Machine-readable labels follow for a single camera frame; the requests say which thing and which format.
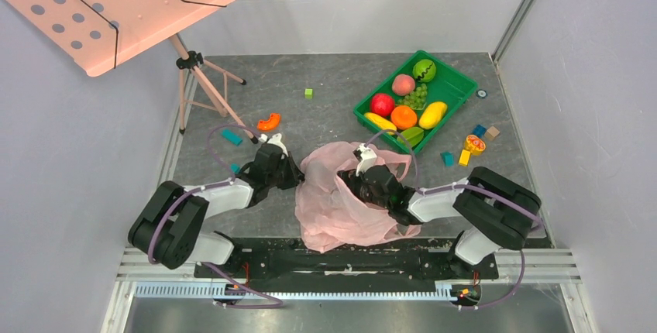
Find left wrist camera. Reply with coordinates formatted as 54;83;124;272
258;133;289;156

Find teal rectangular block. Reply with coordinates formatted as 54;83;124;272
441;152;454;167

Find red fake fruit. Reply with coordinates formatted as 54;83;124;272
370;93;396;118

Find teal long block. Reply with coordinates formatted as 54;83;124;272
221;129;243;146

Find orange fake fruit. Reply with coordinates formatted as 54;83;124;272
390;105;418;130

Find orange arch block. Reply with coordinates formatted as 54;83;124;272
256;113;281;132

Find pink fake peach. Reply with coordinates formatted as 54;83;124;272
391;74;416;97

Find green fake grapes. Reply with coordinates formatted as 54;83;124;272
397;84;428;111

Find green plastic tray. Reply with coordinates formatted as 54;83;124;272
353;50;477;153

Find small green cube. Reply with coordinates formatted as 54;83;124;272
304;88;314;99

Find pink music stand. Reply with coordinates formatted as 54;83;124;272
4;0;237;116

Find green fake starfruit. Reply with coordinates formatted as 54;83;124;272
397;126;425;149

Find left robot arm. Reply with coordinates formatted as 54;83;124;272
127;143;304;277

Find blue toy brick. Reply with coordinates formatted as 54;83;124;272
472;125;487;139

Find yellow fake corn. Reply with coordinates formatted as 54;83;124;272
364;112;397;135

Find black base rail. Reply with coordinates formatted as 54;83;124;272
220;238;499;293

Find pink plastic bag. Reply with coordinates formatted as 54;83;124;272
294;141;421;252

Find wooden cube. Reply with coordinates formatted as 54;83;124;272
484;126;500;141

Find green fake melon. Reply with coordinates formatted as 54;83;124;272
412;59;437;83

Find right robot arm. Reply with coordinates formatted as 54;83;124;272
337;166;543;277

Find yellow rectangular block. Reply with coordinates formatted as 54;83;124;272
458;149;472;167

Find yellow fake lemon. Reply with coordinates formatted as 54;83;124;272
418;101;448;129

